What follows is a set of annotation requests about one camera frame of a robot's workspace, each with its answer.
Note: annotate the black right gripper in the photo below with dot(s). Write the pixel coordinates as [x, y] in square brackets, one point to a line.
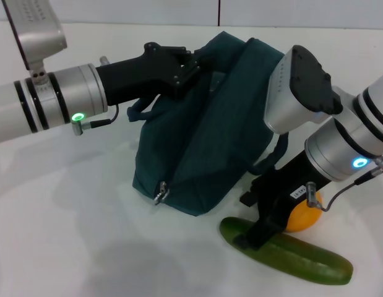
[277, 191]

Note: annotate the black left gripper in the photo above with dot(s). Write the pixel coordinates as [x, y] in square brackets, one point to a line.
[132, 75]

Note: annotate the green cucumber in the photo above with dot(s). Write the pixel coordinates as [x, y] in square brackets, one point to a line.
[302, 263]

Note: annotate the dark teal fabric bag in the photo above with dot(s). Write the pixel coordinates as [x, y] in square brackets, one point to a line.
[209, 139]

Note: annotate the orange pear-shaped fruit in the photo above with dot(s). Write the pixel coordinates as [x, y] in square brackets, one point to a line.
[305, 221]

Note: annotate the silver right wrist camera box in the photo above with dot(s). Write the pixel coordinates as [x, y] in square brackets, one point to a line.
[290, 92]

